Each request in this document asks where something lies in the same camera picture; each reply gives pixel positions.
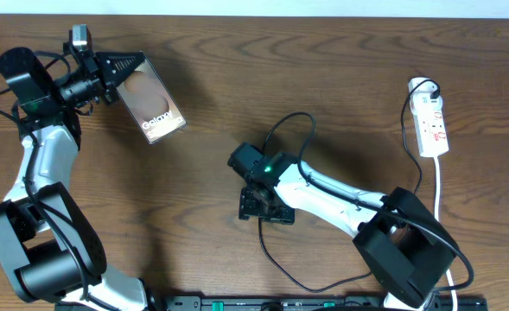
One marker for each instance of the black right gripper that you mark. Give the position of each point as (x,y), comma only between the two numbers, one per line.
(247,208)

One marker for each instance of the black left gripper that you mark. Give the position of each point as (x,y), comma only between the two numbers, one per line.
(104,63)

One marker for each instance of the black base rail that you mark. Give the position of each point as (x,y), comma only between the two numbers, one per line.
(353,302)

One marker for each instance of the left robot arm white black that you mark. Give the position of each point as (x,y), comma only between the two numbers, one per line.
(48,249)

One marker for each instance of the white power strip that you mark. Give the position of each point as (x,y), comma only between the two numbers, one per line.
(426,108)

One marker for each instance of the Galaxy S25 Ultra smartphone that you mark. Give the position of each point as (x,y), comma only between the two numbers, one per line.
(150,104)

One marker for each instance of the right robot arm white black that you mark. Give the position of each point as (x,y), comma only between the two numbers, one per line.
(402,243)

